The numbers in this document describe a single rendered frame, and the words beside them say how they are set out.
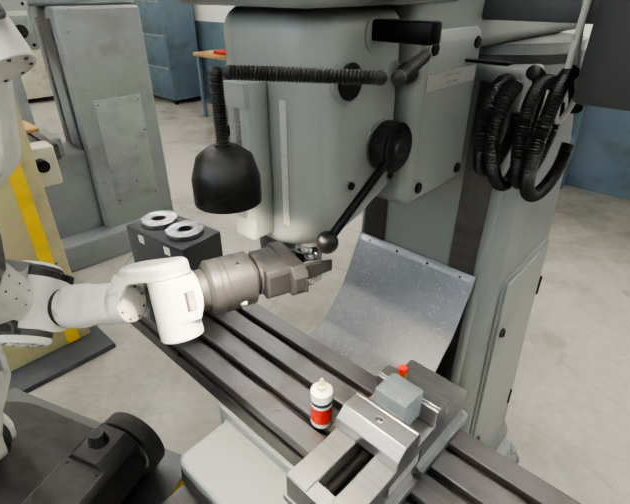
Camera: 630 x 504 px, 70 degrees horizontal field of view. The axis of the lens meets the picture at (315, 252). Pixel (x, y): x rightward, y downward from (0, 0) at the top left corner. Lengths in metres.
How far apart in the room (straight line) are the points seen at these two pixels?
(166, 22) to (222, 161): 7.46
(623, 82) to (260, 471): 0.87
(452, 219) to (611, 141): 3.90
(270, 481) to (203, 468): 0.14
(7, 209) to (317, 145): 1.92
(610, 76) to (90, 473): 1.34
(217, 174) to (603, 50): 0.49
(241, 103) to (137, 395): 1.94
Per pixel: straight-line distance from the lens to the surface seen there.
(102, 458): 1.38
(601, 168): 4.94
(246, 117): 0.58
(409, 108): 0.70
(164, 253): 1.15
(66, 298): 0.81
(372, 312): 1.15
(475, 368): 1.24
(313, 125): 0.58
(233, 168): 0.46
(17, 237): 2.42
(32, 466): 1.50
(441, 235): 1.06
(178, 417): 2.22
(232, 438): 1.04
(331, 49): 0.57
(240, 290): 0.70
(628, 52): 0.70
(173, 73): 7.97
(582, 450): 2.32
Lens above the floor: 1.65
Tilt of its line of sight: 30 degrees down
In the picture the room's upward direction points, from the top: straight up
